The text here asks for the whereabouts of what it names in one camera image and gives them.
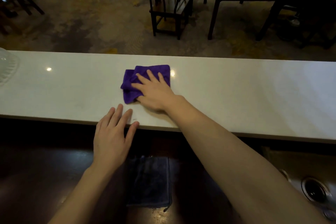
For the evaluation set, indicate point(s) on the person's right hand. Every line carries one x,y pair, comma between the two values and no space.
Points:
157,95

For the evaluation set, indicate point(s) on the person's left hand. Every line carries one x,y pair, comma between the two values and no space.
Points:
110,142

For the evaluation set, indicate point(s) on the purple cloth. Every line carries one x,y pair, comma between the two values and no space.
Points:
128,94

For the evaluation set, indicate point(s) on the grey cloth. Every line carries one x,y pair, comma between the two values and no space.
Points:
149,184

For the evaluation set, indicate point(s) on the person's left forearm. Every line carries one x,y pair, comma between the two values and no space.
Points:
84,195

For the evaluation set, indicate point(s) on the person's right forearm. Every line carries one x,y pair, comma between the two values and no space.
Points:
231,163

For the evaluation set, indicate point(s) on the clear glass dish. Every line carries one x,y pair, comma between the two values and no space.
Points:
6,66

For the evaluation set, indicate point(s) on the small round sink plug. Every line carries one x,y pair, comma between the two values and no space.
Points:
284,175

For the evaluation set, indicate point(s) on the stainless steel sink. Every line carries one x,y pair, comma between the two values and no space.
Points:
302,162

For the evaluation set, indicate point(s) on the round sink drain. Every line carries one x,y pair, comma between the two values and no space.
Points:
313,189

